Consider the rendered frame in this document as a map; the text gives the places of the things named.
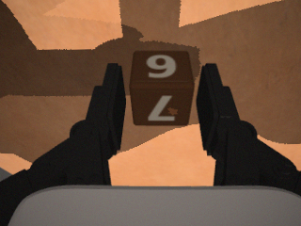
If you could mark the brown number cube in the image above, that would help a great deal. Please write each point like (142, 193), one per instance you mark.
(161, 88)

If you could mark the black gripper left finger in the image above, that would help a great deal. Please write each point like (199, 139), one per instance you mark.
(81, 158)

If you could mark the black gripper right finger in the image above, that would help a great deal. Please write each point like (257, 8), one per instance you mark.
(222, 133)

